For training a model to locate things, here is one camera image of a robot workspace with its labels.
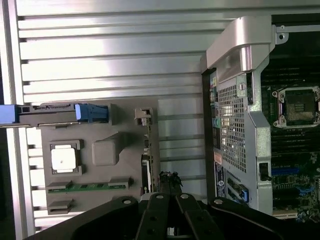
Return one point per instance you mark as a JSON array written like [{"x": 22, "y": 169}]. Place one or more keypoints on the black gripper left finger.
[{"x": 155, "y": 217}]

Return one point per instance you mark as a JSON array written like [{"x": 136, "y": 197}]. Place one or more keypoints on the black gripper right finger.
[{"x": 197, "y": 220}]

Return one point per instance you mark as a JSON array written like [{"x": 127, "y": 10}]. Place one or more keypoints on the blue case latch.
[{"x": 245, "y": 192}]

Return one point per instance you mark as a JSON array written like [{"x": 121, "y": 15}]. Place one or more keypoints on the grey plastic parts rack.
[{"x": 100, "y": 175}]

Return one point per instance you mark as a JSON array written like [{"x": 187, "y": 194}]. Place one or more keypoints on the green RAM stick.
[{"x": 82, "y": 188}]

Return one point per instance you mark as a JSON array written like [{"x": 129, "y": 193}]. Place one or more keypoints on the blue expansion slot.
[{"x": 285, "y": 171}]

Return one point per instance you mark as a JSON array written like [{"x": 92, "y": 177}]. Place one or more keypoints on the open black PC case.
[{"x": 260, "y": 140}]

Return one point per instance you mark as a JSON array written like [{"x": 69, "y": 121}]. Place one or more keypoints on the silver CPU chip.
[{"x": 63, "y": 157}]

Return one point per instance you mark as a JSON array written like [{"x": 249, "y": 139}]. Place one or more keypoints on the green motherboard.
[{"x": 287, "y": 150}]

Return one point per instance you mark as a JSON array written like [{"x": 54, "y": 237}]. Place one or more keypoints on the hard disk in blue carrier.
[{"x": 50, "y": 117}]

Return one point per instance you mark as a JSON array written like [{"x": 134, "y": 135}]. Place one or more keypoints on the CPU socket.
[{"x": 297, "y": 107}]

